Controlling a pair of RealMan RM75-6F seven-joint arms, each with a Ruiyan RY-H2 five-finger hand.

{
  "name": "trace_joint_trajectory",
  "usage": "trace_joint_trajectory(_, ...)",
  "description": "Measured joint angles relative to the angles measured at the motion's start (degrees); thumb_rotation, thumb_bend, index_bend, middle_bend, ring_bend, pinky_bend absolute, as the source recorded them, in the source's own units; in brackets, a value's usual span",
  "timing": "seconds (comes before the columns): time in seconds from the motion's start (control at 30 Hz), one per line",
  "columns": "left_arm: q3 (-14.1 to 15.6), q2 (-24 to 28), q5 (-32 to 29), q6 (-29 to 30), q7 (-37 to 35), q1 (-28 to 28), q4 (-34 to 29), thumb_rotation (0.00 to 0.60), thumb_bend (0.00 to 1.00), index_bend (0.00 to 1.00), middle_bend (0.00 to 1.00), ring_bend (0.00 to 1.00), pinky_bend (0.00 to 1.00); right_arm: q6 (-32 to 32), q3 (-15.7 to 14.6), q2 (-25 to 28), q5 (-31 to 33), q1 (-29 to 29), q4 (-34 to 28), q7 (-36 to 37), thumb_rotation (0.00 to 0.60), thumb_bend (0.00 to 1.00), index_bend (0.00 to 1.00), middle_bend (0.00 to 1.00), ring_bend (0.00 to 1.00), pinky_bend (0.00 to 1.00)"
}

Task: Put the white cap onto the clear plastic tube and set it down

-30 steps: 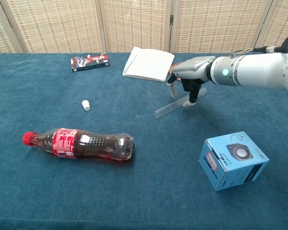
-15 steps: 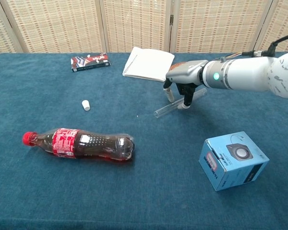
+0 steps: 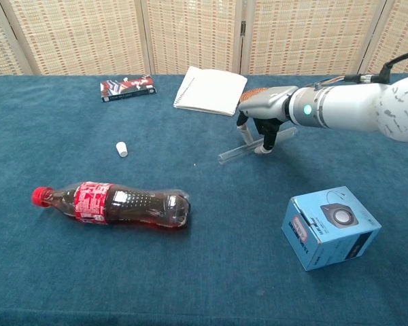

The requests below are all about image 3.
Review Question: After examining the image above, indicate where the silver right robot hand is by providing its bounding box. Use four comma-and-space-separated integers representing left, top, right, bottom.
237, 85, 300, 154

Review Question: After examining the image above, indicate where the clear glass test tube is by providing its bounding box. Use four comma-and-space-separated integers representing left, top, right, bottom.
218, 127, 299, 166

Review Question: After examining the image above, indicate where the round woven rattan coaster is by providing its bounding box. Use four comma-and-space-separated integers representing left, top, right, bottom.
239, 87, 270, 103

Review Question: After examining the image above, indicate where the white spiral notebook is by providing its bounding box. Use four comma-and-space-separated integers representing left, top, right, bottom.
173, 66, 248, 117

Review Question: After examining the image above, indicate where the bamboo folding screen panel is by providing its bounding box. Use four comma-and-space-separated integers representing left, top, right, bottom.
360, 0, 408, 74
0, 0, 33, 81
241, 0, 394, 75
0, 0, 154, 76
141, 0, 248, 75

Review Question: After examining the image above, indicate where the red black card box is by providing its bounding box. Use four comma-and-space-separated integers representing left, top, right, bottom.
99, 75, 158, 103

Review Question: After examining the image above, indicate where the light blue speaker box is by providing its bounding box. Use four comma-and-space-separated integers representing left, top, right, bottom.
281, 185, 382, 272

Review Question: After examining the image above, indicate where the cola bottle red cap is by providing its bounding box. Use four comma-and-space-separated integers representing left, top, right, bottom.
31, 181, 191, 229

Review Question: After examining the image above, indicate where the dark blue table cloth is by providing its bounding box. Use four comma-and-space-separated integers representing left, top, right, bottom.
0, 73, 408, 326

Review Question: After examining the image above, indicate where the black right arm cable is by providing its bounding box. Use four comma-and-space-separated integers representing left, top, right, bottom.
312, 48, 408, 90

